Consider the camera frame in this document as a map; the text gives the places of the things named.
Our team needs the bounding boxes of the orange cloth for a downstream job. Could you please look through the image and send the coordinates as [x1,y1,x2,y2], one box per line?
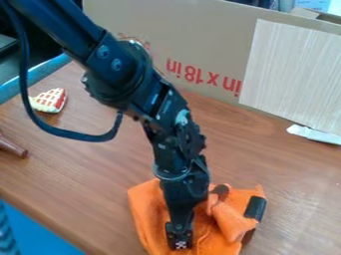
[126,177,268,255]

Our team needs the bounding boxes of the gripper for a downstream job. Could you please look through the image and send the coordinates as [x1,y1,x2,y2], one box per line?
[156,167,269,252]

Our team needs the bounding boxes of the cardboard box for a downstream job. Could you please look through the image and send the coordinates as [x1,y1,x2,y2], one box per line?
[81,0,341,116]

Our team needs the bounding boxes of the brown wooden tool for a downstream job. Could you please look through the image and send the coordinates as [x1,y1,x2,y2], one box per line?
[0,131,30,159]

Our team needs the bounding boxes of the black cable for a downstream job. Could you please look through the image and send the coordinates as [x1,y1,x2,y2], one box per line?
[6,0,127,143]

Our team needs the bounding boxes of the light wooden board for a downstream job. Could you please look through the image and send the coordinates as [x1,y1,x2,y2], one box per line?
[238,18,341,137]

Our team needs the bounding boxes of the blue bar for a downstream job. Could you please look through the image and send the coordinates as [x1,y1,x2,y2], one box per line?
[0,53,74,105]

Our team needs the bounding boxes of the white paper piece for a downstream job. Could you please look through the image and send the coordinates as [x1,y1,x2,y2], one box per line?
[284,124,341,146]

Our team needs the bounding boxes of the red and yellow toy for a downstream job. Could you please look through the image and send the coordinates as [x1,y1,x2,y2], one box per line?
[28,87,69,115]

